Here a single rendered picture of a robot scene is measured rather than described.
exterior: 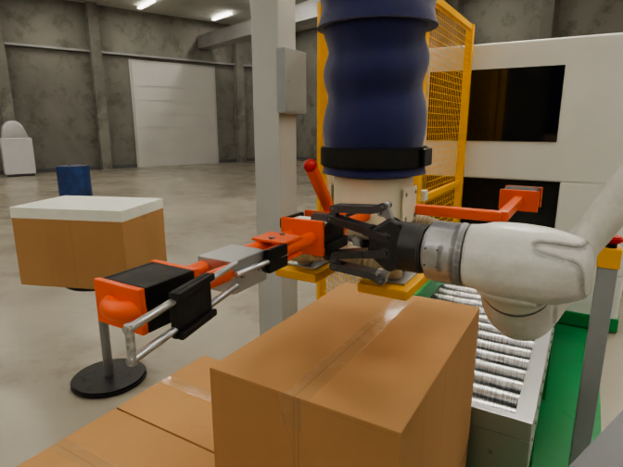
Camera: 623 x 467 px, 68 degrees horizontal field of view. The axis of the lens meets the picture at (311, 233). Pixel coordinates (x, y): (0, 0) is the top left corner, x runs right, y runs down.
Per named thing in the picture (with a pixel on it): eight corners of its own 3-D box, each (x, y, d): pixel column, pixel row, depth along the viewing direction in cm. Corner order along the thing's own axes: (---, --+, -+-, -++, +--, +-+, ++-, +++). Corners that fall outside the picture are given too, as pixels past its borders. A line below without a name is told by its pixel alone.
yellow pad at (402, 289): (415, 250, 117) (416, 231, 116) (455, 256, 112) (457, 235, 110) (356, 292, 88) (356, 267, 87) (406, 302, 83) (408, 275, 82)
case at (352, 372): (342, 397, 152) (344, 282, 143) (468, 439, 132) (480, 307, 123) (217, 534, 101) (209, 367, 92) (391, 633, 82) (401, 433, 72)
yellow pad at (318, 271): (348, 241, 126) (348, 222, 125) (382, 246, 121) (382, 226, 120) (274, 276, 98) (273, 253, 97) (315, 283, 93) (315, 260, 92)
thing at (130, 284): (158, 296, 58) (155, 258, 57) (201, 309, 54) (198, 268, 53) (97, 321, 51) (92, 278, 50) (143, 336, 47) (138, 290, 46)
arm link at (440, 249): (456, 294, 64) (414, 286, 67) (472, 276, 71) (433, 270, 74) (461, 229, 62) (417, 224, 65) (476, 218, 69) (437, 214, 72)
